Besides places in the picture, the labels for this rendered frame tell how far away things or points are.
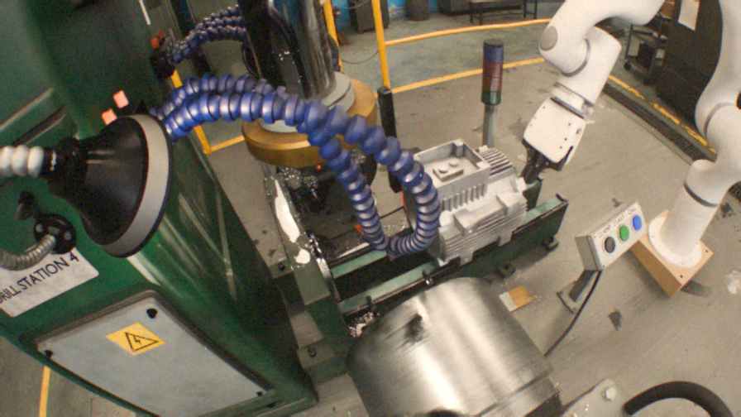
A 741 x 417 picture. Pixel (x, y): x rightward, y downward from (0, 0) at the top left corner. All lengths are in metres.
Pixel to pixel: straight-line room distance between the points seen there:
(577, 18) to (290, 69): 0.44
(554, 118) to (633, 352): 0.57
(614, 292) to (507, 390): 0.62
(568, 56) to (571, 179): 0.66
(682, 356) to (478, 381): 0.71
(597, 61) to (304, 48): 0.48
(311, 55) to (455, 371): 0.38
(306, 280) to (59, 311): 0.32
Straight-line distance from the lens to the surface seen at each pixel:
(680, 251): 1.05
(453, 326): 0.41
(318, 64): 0.40
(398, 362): 0.41
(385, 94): 0.64
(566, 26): 0.61
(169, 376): 0.52
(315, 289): 0.48
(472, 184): 0.63
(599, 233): 0.66
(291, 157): 0.39
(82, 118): 0.27
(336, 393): 0.78
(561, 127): 0.67
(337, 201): 0.85
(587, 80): 0.66
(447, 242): 0.63
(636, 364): 0.91
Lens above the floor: 1.54
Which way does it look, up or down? 45 degrees down
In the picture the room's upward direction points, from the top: 11 degrees counter-clockwise
